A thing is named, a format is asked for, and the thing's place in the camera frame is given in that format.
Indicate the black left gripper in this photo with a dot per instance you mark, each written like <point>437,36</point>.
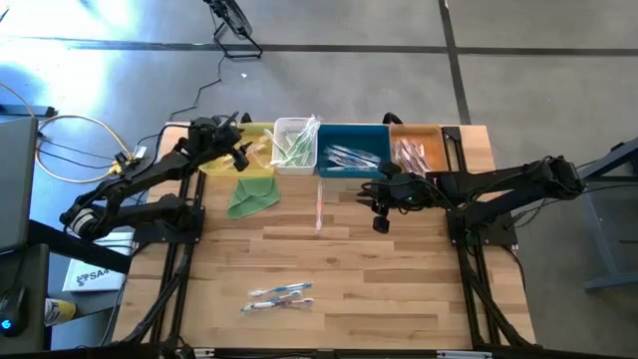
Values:
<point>214,137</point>

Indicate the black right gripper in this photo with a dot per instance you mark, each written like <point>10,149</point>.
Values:
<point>404,192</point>

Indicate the green cloth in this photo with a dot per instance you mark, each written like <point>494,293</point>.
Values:
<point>254,197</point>

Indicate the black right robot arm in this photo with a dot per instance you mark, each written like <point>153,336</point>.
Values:
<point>498,184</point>

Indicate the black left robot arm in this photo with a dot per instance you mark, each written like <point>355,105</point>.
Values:
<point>149,172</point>

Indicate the yellow plastic tray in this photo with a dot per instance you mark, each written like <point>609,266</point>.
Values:
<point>259,173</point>

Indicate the blue plastic tray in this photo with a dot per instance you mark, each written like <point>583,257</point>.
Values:
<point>349,134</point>

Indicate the white perforated plastic basket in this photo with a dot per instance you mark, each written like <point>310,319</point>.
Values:
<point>286,124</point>

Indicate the white tag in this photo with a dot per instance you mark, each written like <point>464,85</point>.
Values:
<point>139,151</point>

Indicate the orange plastic tray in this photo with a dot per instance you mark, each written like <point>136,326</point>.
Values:
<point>433,144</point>

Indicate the yellow black plug connector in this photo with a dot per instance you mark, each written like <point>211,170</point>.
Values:
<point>122,164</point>

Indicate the black floor fan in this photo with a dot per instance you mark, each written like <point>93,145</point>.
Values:
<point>231,15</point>

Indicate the black diagonal bar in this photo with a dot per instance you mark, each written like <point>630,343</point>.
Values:
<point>75,251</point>

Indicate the white printed box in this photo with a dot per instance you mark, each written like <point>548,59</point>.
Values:
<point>95,279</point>

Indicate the black flat bar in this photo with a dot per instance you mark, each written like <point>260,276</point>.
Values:
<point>25,110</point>

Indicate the yellow white can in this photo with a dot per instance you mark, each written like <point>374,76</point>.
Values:
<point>60,311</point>

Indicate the black device green light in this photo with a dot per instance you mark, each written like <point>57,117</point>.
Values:
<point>10,314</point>

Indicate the black aluminium table frame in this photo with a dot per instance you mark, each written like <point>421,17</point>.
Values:
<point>451,133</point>
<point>174,279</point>

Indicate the silver metal bracket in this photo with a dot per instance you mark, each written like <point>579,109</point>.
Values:
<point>463,355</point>
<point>204,353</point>

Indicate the grey metal table frame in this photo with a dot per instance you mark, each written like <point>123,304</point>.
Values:
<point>595,224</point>

